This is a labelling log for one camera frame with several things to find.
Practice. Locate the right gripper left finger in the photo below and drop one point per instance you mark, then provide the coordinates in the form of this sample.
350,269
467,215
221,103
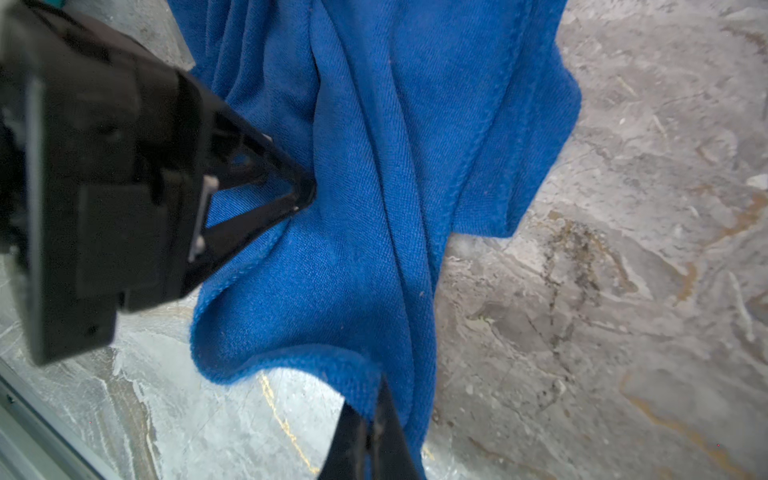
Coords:
347,453

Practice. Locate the blue towel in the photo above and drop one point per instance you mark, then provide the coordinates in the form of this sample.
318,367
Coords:
418,120

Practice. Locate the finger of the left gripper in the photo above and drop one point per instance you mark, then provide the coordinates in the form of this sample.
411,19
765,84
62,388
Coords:
239,155

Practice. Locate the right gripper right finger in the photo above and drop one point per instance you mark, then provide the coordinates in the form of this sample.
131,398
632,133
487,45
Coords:
387,447

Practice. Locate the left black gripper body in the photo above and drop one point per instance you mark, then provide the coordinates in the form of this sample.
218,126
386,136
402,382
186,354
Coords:
101,176

